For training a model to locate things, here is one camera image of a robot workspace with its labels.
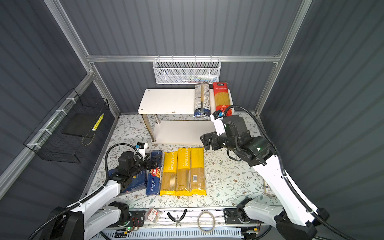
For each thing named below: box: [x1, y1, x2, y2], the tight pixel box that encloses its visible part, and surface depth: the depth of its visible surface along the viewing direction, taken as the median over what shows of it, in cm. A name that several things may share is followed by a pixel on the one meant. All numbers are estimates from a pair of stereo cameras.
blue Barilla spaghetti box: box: [146, 150, 163, 196], surface depth 84 cm
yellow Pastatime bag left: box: [160, 151, 178, 196], surface depth 88 cm
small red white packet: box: [145, 206, 163, 224], surface depth 75 cm
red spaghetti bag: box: [212, 82, 232, 117], surface depth 80 cm
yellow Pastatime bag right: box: [190, 147, 207, 196], surface depth 88 cm
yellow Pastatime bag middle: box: [175, 148, 192, 197], surface depth 88 cm
